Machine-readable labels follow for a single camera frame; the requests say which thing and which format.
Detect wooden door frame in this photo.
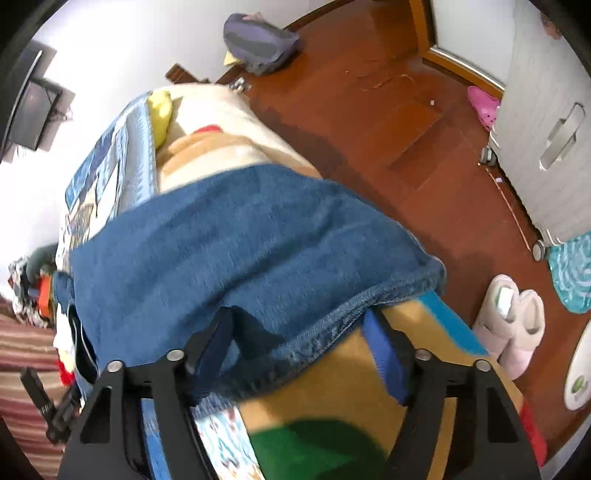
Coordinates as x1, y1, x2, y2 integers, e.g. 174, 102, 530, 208
409, 0, 505, 99

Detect white pink slippers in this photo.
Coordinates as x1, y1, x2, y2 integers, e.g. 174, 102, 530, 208
472, 274, 546, 380

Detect patchwork patterned bed cover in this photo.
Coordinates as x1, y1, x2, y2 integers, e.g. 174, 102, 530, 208
55, 94, 157, 272

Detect pile of mixed clothes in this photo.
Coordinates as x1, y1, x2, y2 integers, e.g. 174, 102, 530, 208
8, 244, 57, 328

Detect pink plastic clog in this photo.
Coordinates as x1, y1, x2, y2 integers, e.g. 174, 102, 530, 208
467, 86, 501, 131

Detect wall mounted black television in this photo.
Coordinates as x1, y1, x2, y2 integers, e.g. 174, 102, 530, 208
1, 41, 63, 156

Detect striped red curtain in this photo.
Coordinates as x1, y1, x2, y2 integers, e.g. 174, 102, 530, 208
0, 299, 66, 479

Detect grey purple backpack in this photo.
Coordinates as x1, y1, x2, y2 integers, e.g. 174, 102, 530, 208
222, 13, 301, 76

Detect colourful plush blanket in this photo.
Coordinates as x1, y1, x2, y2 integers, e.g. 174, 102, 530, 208
156, 84, 546, 479

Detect teal patterned floor mat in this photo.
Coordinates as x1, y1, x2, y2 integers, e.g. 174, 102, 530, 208
548, 233, 591, 314

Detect yellow plush toy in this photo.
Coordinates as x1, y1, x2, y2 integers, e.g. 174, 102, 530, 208
147, 90, 172, 149

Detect blue denim jacket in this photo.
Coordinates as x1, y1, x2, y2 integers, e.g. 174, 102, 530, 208
53, 164, 446, 416

